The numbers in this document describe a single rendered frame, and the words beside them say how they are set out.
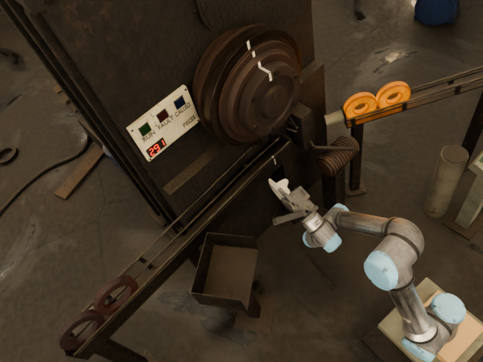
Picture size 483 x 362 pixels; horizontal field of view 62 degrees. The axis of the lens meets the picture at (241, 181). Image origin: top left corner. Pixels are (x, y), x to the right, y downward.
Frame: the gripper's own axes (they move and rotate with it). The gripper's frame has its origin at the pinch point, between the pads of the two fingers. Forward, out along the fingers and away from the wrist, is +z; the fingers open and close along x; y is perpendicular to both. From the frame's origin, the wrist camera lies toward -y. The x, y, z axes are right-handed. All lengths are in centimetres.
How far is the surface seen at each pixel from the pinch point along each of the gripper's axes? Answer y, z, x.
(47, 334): -127, 18, -116
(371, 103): 69, -7, -19
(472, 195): 80, -75, -25
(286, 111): 23.8, 16.0, 2.6
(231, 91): 6.8, 33.1, 17.0
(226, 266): -31.3, -14.8, -25.6
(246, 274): -28.2, -22.4, -20.9
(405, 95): 83, -15, -15
